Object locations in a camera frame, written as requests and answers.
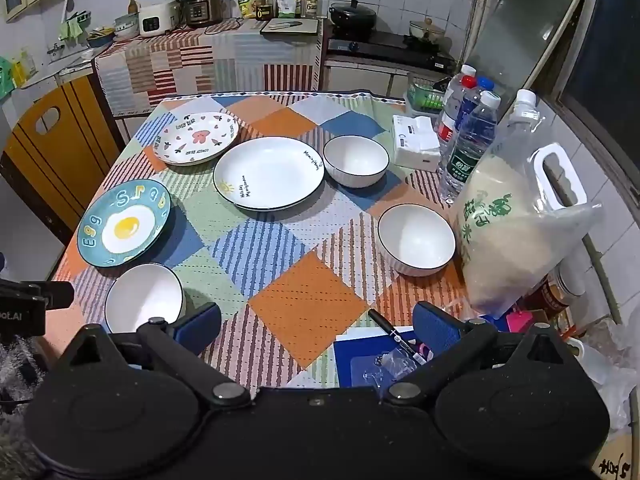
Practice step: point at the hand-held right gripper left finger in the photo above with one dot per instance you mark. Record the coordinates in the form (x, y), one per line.
(200, 324)

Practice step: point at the window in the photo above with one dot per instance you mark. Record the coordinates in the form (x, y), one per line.
(600, 50)

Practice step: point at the striped counter cloth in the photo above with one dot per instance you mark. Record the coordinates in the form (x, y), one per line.
(210, 65)

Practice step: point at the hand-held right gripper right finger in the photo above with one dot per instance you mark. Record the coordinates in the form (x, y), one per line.
(435, 326)

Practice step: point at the water bottle blue label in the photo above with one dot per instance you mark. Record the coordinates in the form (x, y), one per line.
(471, 105)

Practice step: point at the white plate pink bunny print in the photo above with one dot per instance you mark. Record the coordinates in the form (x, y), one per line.
(200, 137)

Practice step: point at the blue board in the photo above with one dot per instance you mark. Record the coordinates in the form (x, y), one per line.
(350, 360)

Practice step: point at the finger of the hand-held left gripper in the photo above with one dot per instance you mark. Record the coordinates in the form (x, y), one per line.
(57, 295)

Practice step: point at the green hanging cloth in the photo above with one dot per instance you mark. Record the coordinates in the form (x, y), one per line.
(72, 29)

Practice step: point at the pink box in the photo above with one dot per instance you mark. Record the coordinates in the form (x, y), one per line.
(520, 321)

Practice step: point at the water bottle green label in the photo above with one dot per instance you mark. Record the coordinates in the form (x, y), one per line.
(467, 152)

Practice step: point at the white tissue pack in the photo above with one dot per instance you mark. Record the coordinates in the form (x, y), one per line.
(415, 147)

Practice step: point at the pink scissors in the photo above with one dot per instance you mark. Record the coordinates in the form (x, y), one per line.
(422, 348)

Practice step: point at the yellow seasoning packet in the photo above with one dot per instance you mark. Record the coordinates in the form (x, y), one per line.
(247, 6)

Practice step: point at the patchwork tablecloth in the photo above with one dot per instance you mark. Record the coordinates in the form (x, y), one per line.
(300, 300)

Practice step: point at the clear bag of rice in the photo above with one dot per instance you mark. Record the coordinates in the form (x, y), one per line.
(505, 240)

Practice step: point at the black pressure cooker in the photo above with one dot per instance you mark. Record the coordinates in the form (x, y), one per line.
(202, 7)

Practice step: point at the small clear plastic bag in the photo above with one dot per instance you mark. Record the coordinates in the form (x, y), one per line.
(385, 366)

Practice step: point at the white bowl black rim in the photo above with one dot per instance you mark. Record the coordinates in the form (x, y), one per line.
(356, 160)
(416, 240)
(142, 300)

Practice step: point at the white plate black rim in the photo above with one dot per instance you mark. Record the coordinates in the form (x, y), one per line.
(270, 170)

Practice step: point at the white rice cooker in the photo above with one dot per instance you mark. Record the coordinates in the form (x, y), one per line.
(156, 20)

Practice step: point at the black marker pen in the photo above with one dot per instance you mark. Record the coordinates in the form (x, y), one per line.
(395, 335)

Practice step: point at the green plastic basket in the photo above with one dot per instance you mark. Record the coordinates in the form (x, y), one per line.
(425, 97)

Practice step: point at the teal plate fried egg print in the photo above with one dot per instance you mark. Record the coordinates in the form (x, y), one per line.
(125, 225)

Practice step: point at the large clear bottle white cap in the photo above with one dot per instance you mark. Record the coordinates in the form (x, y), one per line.
(520, 125)

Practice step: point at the grey glass panel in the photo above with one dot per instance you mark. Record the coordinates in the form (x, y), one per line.
(530, 25)

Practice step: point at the white pot with lid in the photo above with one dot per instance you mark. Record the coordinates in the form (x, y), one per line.
(427, 30)

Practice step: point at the cutting board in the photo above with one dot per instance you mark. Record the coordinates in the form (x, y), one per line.
(290, 26)

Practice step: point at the large clear plastic bag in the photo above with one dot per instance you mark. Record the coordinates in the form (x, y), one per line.
(612, 365)

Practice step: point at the water bottle red label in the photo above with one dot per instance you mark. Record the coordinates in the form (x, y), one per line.
(449, 127)

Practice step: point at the red labelled jar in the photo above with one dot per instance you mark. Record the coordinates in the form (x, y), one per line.
(550, 296)

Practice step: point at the black wok with lid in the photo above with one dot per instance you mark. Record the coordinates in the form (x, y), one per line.
(352, 16)

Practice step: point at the clear water bottle white cap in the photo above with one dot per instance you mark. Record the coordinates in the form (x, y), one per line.
(454, 91)

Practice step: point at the blue bowl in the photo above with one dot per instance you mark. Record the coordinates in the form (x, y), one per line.
(100, 39)

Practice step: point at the black gas stove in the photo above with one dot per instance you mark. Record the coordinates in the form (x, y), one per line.
(385, 47)

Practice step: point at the stacked bowls on counter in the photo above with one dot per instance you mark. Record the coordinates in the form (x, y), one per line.
(126, 27)

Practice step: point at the cardboard box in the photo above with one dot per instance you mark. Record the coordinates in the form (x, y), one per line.
(620, 460)

